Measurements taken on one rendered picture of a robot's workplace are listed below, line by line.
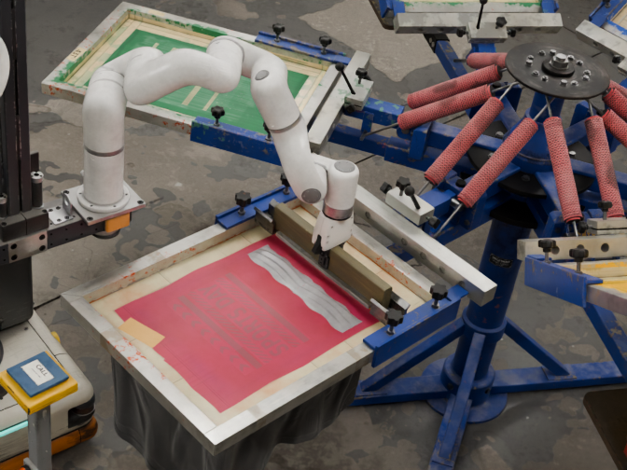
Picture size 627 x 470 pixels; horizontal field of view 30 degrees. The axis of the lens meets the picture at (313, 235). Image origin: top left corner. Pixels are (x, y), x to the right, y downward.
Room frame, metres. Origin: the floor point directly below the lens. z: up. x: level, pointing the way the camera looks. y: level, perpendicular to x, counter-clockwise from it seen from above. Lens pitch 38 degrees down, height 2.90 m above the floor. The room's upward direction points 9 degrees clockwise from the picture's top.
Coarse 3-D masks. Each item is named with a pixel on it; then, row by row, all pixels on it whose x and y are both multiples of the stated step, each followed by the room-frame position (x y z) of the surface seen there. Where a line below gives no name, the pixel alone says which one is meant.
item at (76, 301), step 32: (256, 224) 2.45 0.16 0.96; (160, 256) 2.23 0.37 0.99; (384, 256) 2.37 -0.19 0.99; (96, 288) 2.08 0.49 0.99; (416, 288) 2.28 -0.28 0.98; (96, 320) 1.97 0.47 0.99; (128, 352) 1.88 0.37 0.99; (352, 352) 2.00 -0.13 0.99; (160, 384) 1.80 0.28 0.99; (320, 384) 1.89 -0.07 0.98; (192, 416) 1.72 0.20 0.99; (256, 416) 1.75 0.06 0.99; (224, 448) 1.67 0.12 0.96
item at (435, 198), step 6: (426, 192) 2.61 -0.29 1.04; (432, 192) 2.62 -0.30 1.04; (438, 192) 2.62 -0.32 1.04; (426, 198) 2.59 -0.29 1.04; (432, 198) 2.59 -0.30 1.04; (438, 198) 2.60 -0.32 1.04; (444, 198) 2.60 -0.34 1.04; (450, 198) 2.61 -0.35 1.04; (432, 204) 2.56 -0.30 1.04; (438, 204) 2.57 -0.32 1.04; (444, 204) 2.59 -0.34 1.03; (396, 210) 2.51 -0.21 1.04; (438, 210) 2.57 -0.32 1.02; (444, 210) 2.59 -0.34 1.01; (438, 216) 2.57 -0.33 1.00
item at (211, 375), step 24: (336, 288) 2.26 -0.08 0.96; (288, 312) 2.14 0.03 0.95; (312, 312) 2.15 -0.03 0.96; (360, 312) 2.18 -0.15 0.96; (312, 336) 2.07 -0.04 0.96; (336, 336) 2.08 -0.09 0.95; (168, 360) 1.91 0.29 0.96; (192, 360) 1.92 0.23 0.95; (216, 360) 1.94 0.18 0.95; (288, 360) 1.97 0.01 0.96; (312, 360) 1.99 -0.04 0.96; (192, 384) 1.85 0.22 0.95; (216, 384) 1.86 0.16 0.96; (240, 384) 1.87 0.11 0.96; (264, 384) 1.88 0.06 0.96; (216, 408) 1.79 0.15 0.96
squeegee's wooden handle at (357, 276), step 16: (288, 208) 2.42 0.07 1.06; (288, 224) 2.38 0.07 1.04; (304, 224) 2.36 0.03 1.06; (304, 240) 2.34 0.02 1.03; (336, 256) 2.27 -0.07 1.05; (352, 256) 2.26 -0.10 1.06; (336, 272) 2.26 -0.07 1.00; (352, 272) 2.23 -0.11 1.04; (368, 272) 2.21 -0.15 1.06; (368, 288) 2.19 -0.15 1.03; (384, 288) 2.16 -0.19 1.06; (384, 304) 2.16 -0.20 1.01
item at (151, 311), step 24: (264, 240) 2.40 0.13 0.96; (216, 264) 2.28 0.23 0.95; (240, 264) 2.29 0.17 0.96; (168, 288) 2.16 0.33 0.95; (192, 288) 2.17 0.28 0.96; (264, 288) 2.21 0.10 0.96; (288, 288) 2.23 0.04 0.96; (120, 312) 2.04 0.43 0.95; (144, 312) 2.06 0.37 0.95; (168, 312) 2.07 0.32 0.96; (168, 336) 1.99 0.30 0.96; (192, 336) 2.00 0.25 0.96
